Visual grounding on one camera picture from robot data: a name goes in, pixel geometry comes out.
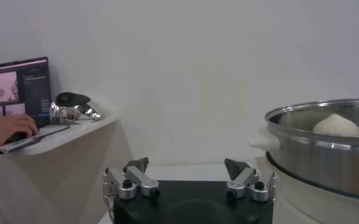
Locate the white steamed baozi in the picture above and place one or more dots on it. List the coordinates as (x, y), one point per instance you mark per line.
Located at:
(336, 126)

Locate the silver usb hub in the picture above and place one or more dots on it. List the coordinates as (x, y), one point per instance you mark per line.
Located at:
(17, 145)

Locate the chrome headset with black visor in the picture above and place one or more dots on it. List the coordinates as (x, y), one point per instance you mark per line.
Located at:
(72, 108)

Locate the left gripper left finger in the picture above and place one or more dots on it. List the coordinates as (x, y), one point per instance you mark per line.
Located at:
(142, 181)

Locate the white side table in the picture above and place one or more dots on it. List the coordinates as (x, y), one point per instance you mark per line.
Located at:
(60, 176)

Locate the person hand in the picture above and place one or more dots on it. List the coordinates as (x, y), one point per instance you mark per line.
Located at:
(14, 126)

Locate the black computer mouse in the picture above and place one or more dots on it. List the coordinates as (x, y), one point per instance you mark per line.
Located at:
(16, 137)

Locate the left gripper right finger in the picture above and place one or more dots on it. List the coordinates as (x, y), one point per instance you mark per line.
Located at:
(243, 179)

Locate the stainless steel steamer basket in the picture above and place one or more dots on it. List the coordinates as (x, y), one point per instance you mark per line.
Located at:
(319, 164)

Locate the white electric cooker base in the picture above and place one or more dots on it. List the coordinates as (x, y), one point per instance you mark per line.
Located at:
(289, 207)

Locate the black laptop computer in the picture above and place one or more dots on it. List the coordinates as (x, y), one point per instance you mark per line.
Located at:
(36, 88)

